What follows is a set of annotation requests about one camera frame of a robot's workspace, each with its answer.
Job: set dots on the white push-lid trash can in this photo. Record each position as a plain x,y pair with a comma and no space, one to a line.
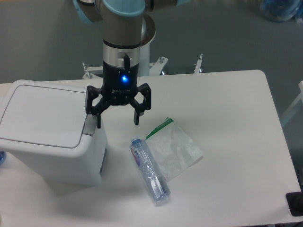
45,126

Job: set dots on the clear plastic water bottle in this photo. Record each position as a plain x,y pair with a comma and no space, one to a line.
154,181

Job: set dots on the blue plastic bag on floor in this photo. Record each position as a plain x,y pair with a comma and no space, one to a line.
281,10

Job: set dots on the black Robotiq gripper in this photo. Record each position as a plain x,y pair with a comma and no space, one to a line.
119,88

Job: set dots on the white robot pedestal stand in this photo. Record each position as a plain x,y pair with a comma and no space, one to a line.
146,68

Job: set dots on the crumpled white plastic bag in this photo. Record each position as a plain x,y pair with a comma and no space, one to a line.
173,150

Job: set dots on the white frame at right edge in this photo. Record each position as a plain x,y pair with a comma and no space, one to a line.
293,108

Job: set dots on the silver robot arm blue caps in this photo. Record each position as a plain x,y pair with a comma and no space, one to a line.
122,39

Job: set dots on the black device at table edge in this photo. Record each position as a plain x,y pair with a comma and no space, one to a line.
295,203

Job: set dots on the blue object behind trash can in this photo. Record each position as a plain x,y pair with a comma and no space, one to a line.
2,157

